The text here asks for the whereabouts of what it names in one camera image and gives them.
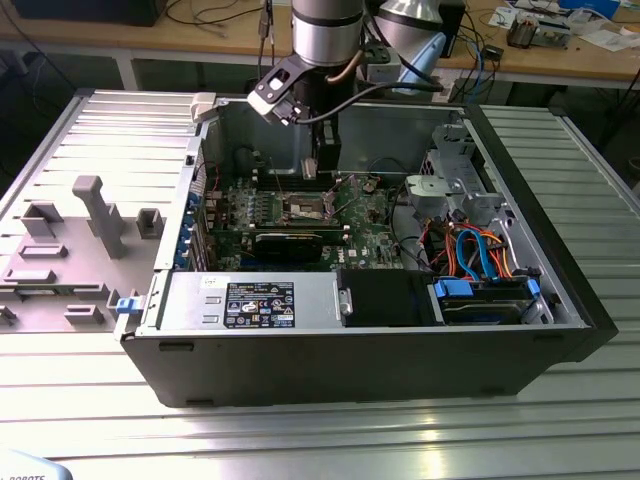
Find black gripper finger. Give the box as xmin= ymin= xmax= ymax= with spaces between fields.
xmin=312 ymin=122 xmax=345 ymax=175

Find metal socket cover frame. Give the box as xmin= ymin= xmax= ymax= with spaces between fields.
xmin=323 ymin=175 xmax=360 ymax=221

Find thin wire locking lever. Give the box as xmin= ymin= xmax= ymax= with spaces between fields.
xmin=268 ymin=155 xmax=289 ymax=201
xmin=329 ymin=192 xmax=362 ymax=224

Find black RAM slot bank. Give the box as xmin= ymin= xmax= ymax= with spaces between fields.
xmin=254 ymin=172 xmax=344 ymax=193
xmin=244 ymin=221 xmax=349 ymax=239

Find CPU socket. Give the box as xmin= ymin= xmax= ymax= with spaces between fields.
xmin=281 ymin=191 xmax=335 ymax=224

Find green motherboard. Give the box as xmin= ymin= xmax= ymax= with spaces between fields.
xmin=207 ymin=172 xmax=406 ymax=274

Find black graphics card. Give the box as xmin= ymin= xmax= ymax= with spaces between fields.
xmin=253 ymin=230 xmax=324 ymax=264

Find silver metal drive cage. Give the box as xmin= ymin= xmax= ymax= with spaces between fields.
xmin=403 ymin=123 xmax=504 ymax=222

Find white printed label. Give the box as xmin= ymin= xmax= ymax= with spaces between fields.
xmin=433 ymin=74 xmax=456 ymax=104

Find silver power supply unit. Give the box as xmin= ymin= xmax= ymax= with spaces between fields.
xmin=159 ymin=272 xmax=347 ymax=335

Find hard disk in blue carrier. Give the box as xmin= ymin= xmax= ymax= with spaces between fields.
xmin=432 ymin=277 xmax=542 ymax=327

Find black open PC case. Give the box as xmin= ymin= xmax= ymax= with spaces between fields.
xmin=114 ymin=88 xmax=619 ymax=409

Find copper wound metal part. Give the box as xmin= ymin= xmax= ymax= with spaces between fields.
xmin=507 ymin=13 xmax=540 ymax=50

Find grey parts rack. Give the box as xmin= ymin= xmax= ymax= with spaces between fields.
xmin=0 ymin=174 xmax=166 ymax=335

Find large black box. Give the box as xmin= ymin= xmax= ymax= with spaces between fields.
xmin=12 ymin=0 xmax=161 ymax=28

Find wooden desk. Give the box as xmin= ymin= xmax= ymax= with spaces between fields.
xmin=0 ymin=0 xmax=640 ymax=82

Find blue cardboard box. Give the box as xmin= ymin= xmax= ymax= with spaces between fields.
xmin=558 ymin=0 xmax=621 ymax=17

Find white paper sheets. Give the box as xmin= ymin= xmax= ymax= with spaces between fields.
xmin=582 ymin=28 xmax=637 ymax=52

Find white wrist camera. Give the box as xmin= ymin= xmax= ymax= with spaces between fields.
xmin=247 ymin=55 xmax=307 ymax=127

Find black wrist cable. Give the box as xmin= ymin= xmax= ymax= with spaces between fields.
xmin=293 ymin=81 xmax=445 ymax=125

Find blue hanging cable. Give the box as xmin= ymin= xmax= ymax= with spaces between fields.
xmin=472 ymin=47 xmax=494 ymax=104

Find blue flat data wire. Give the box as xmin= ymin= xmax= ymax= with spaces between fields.
xmin=455 ymin=227 xmax=497 ymax=282

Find orange wire bundle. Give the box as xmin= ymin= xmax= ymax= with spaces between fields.
xmin=422 ymin=218 xmax=515 ymax=279

